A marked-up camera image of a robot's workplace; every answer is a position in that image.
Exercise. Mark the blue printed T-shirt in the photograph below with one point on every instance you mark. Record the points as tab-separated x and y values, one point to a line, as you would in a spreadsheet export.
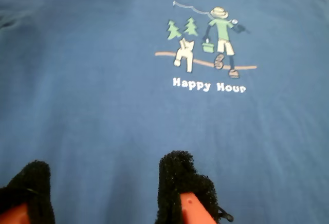
102	80

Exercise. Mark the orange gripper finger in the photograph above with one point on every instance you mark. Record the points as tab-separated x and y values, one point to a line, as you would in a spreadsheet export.
180	177
28	190

